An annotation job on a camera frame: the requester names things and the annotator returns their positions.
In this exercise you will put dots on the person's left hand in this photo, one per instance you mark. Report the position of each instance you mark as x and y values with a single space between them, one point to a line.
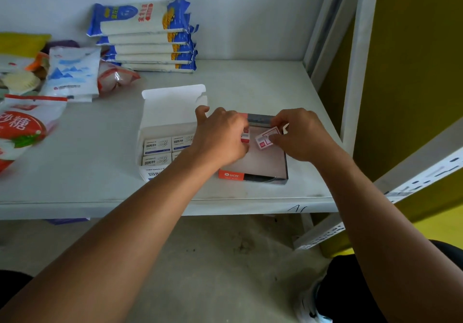
217 138

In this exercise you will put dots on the person's right hand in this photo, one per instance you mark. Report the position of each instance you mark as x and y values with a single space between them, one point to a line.
307 138

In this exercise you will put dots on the person's left thumb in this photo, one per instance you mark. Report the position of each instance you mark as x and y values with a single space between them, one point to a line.
202 113

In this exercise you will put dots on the person's right thumb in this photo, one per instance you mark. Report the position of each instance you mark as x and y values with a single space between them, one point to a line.
276 139

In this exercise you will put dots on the small red white box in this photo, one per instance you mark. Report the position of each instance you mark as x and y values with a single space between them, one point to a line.
263 140
245 136

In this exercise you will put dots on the person's left forearm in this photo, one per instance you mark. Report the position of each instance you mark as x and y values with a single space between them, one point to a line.
119 239

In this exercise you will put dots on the person's right forearm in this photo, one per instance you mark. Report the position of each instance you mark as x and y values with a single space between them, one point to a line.
379 232

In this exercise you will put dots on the orange grey cardboard tray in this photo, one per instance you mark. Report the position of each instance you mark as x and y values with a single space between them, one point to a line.
262 161

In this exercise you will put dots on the open white cardboard box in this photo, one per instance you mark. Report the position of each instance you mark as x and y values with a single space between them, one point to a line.
170 109

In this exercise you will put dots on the small white clip box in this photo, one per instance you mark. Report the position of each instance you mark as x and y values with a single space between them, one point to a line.
182 141
175 154
156 159
157 146
152 173

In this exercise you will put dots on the blue white noodle packet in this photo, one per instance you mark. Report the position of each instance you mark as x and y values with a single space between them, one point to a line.
148 58
148 49
159 67
144 39
137 16

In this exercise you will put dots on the clear red white bag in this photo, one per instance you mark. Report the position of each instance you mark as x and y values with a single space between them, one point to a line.
114 76

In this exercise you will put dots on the white bag with blue mountains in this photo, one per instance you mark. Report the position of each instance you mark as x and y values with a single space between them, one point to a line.
74 73

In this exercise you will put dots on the purple bag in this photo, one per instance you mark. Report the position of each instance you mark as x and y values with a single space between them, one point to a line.
61 44

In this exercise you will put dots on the person's white shoe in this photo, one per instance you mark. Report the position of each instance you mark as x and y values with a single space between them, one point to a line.
307 304

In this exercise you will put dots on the purple packet under shelf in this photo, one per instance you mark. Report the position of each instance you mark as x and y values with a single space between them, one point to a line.
67 221

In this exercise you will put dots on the red white sugar bag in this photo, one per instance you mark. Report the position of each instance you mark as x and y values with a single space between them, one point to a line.
21 127

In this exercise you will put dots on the round white noodle pack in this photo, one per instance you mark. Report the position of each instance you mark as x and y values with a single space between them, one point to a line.
20 81

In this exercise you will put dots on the white orange bag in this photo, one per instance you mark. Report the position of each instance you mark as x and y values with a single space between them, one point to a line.
18 64

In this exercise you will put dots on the yellow bag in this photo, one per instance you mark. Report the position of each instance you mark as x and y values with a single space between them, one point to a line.
21 43

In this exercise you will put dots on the white metal shelf frame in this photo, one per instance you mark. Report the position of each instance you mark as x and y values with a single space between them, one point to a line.
358 80

